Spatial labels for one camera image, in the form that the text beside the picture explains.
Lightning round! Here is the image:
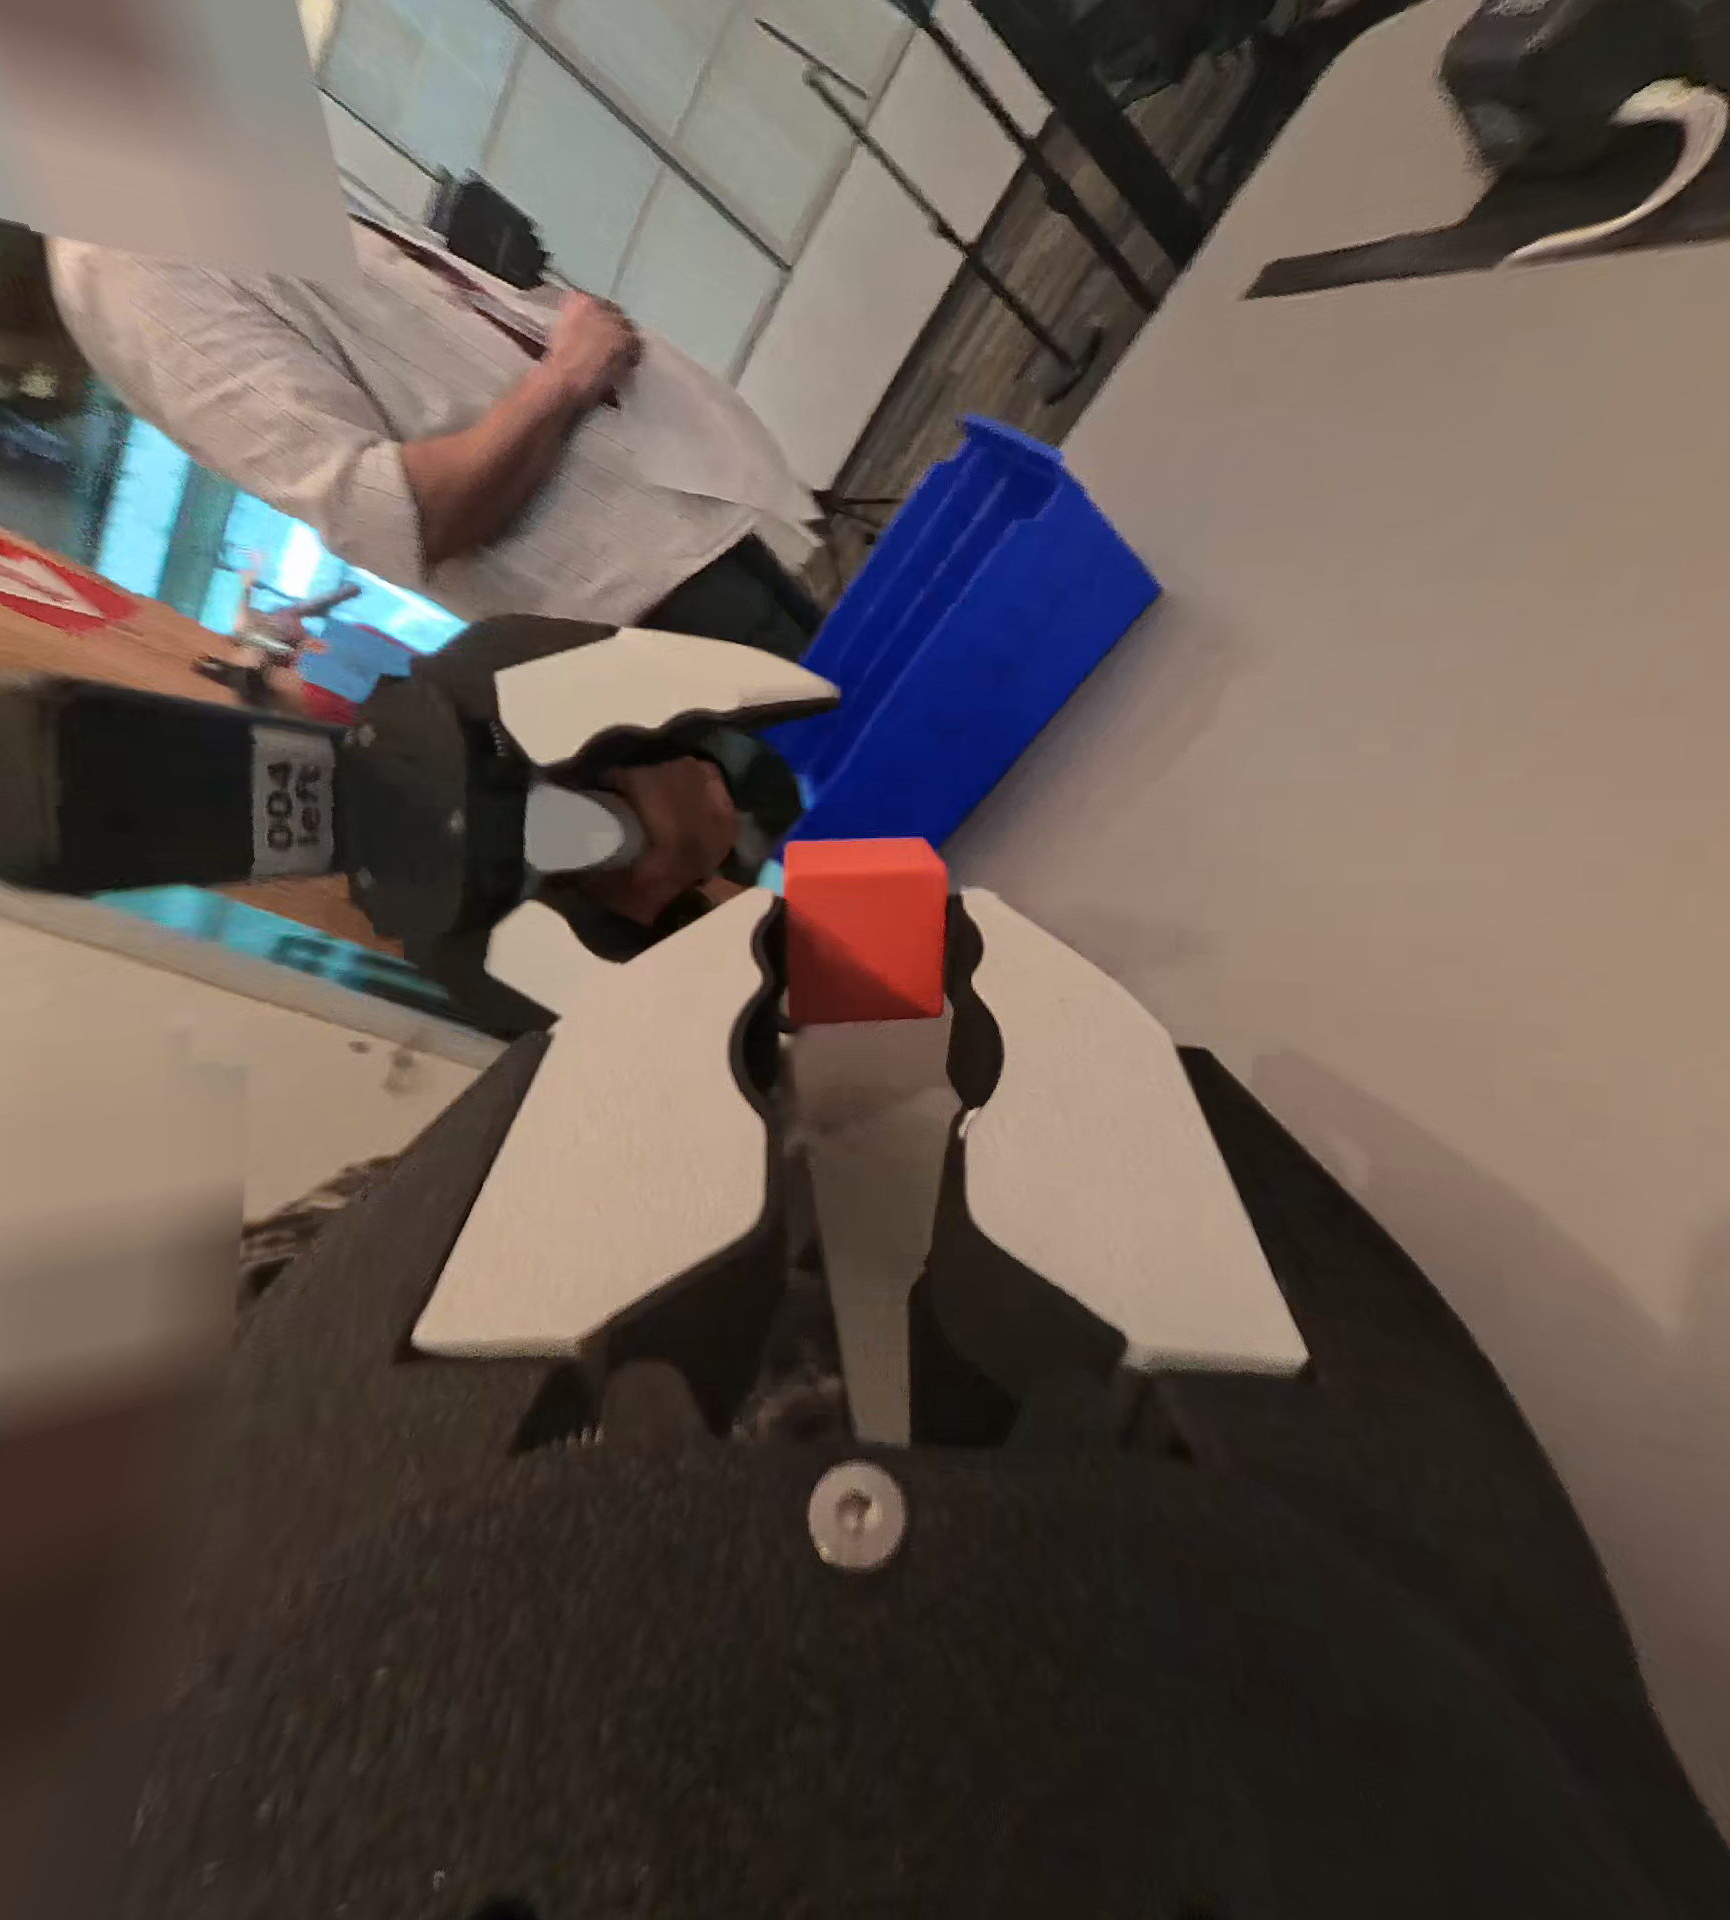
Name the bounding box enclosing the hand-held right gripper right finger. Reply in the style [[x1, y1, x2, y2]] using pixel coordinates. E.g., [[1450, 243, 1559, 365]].
[[931, 883, 1311, 1446]]

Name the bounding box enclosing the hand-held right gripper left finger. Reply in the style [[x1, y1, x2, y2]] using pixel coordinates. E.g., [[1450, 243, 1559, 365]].
[[407, 883, 796, 1441]]

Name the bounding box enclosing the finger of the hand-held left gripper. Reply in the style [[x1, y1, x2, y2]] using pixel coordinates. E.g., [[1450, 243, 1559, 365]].
[[490, 623, 848, 773], [481, 894, 657, 1038]]

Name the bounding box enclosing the red wooden cube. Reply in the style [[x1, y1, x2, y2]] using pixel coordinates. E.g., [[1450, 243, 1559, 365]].
[[782, 835, 950, 1030]]

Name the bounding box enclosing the blue plastic bin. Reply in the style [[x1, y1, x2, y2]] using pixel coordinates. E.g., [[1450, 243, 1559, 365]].
[[760, 414, 1164, 858]]

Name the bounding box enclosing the person's left hand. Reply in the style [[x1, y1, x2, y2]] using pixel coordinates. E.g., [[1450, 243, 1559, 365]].
[[585, 751, 760, 926]]

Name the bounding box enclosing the red white sign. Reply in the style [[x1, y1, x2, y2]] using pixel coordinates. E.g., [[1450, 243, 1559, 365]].
[[0, 485, 142, 635]]

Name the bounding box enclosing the black tripod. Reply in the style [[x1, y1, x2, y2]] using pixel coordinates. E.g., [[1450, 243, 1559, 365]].
[[756, 17, 1109, 408]]

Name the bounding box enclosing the black desk leg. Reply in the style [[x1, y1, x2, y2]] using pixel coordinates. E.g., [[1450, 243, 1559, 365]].
[[965, 0, 1215, 276]]

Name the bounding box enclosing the black tape strip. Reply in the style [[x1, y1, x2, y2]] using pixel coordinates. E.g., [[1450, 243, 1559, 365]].
[[1243, 150, 1730, 302]]

